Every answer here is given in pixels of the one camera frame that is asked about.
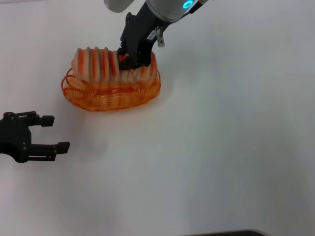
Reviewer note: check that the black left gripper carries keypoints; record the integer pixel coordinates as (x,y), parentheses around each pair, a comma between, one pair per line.
(14,136)

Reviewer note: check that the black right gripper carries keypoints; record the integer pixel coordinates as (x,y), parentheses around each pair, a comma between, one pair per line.
(144,34)

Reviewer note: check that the orange striped toy bread loaf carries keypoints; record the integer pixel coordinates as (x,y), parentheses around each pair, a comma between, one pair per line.
(96,64)

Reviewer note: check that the orange woven plastic basket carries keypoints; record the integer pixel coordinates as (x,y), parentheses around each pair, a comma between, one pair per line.
(110,98)

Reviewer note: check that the dark rounded robot base edge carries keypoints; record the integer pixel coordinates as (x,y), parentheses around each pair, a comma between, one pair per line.
(231,233)

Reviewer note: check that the small silver gripper plug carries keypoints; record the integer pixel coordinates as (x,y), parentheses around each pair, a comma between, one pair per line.
(161,40)

